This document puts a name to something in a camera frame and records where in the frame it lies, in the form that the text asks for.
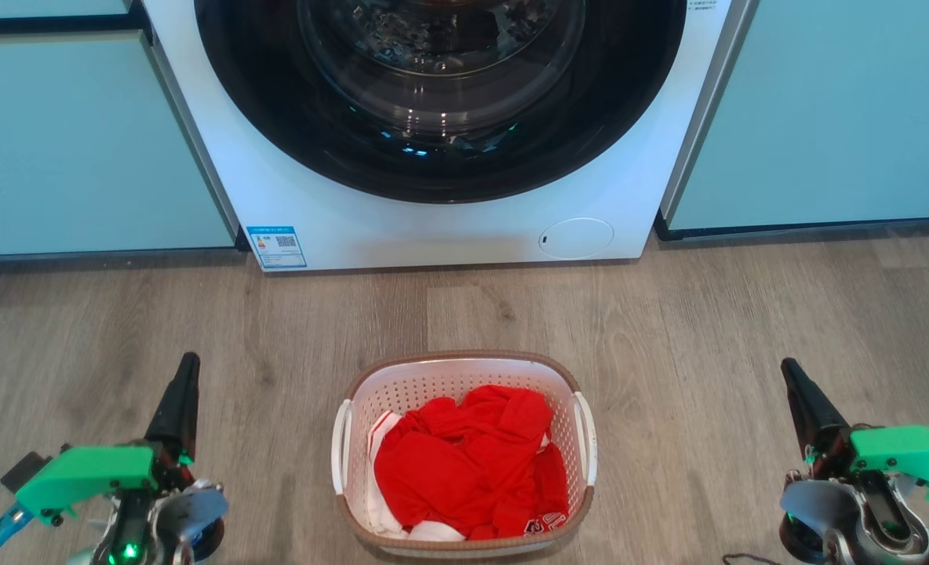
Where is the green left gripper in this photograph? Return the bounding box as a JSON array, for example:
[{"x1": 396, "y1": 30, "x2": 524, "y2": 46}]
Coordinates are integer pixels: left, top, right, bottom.
[{"x1": 16, "y1": 352, "x2": 201, "y2": 525}]

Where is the wide pale green cabinet door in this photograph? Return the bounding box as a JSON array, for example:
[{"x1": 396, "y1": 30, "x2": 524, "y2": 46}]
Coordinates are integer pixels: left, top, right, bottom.
[{"x1": 663, "y1": 0, "x2": 929, "y2": 232}]

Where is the white garment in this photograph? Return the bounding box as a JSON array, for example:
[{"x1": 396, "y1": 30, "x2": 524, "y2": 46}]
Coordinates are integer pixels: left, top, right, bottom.
[{"x1": 366, "y1": 410, "x2": 465, "y2": 542}]

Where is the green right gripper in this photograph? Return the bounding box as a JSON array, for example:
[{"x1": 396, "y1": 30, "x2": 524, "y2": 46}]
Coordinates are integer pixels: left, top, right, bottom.
[{"x1": 781, "y1": 358, "x2": 929, "y2": 507}]

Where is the round white filter cover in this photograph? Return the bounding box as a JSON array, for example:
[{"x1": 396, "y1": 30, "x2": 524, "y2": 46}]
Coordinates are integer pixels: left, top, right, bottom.
[{"x1": 539, "y1": 217, "x2": 615, "y2": 261}]

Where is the pale green cabinet drawer front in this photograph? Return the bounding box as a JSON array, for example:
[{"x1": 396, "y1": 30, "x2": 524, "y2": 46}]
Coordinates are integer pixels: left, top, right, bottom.
[{"x1": 0, "y1": 0, "x2": 132, "y2": 20}]

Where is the large pale green cabinet door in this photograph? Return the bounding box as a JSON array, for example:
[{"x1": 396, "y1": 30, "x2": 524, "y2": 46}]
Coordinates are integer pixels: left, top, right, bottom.
[{"x1": 0, "y1": 31, "x2": 238, "y2": 258}]

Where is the black round washer door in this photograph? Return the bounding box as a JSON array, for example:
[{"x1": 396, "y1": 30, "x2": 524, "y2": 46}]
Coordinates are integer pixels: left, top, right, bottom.
[{"x1": 194, "y1": 0, "x2": 687, "y2": 204}]

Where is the white front-load washing machine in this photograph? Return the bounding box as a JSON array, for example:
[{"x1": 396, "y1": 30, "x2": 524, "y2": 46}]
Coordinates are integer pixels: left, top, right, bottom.
[{"x1": 141, "y1": 0, "x2": 756, "y2": 273}]

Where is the red garment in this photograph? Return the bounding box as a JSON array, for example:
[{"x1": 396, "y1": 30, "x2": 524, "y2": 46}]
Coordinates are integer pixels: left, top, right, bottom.
[{"x1": 373, "y1": 385, "x2": 570, "y2": 541}]

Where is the white brown-rimmed laundry basket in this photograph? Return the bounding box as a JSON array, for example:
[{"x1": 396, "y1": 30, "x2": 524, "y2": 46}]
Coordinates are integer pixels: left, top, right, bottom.
[{"x1": 331, "y1": 350, "x2": 599, "y2": 560}]

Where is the blue cable connector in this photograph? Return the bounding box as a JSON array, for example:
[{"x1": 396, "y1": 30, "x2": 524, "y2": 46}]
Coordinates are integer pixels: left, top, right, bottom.
[{"x1": 0, "y1": 502, "x2": 35, "y2": 562}]

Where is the blue energy label sticker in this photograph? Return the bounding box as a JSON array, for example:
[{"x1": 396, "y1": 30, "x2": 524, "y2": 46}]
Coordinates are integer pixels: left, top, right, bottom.
[{"x1": 246, "y1": 226, "x2": 308, "y2": 270}]

